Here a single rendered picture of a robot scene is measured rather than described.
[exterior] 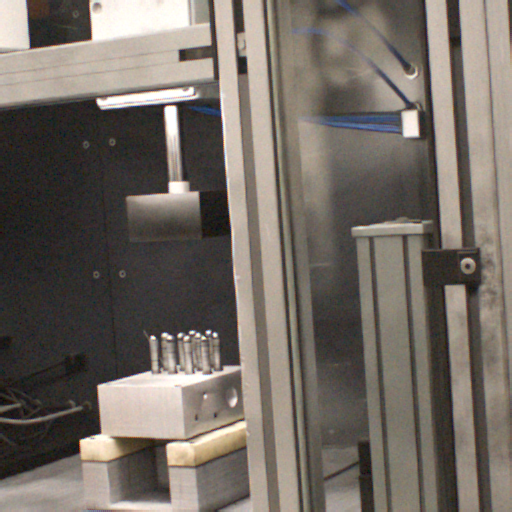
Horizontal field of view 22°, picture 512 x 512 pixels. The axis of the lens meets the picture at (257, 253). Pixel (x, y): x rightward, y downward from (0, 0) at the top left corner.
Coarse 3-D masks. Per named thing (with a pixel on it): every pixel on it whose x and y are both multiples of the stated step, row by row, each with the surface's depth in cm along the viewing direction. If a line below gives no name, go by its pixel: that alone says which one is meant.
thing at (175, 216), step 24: (168, 120) 131; (168, 144) 131; (168, 168) 132; (192, 192) 128; (216, 192) 130; (144, 216) 131; (168, 216) 130; (192, 216) 128; (216, 216) 130; (144, 240) 131
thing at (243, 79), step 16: (240, 48) 103; (240, 80) 104; (240, 96) 104; (240, 112) 104; (256, 192) 104; (256, 208) 104; (256, 224) 104; (256, 240) 104; (256, 256) 104; (256, 272) 104; (256, 288) 104; (256, 304) 104; (256, 320) 105; (272, 416) 105; (272, 432) 105; (272, 448) 105; (272, 464) 105; (272, 480) 105; (272, 496) 105
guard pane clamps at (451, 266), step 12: (432, 252) 96; (444, 252) 96; (456, 252) 95; (468, 252) 95; (432, 264) 96; (444, 264) 96; (456, 264) 95; (468, 264) 95; (432, 276) 96; (444, 276) 96; (456, 276) 96; (468, 276) 95; (480, 276) 95
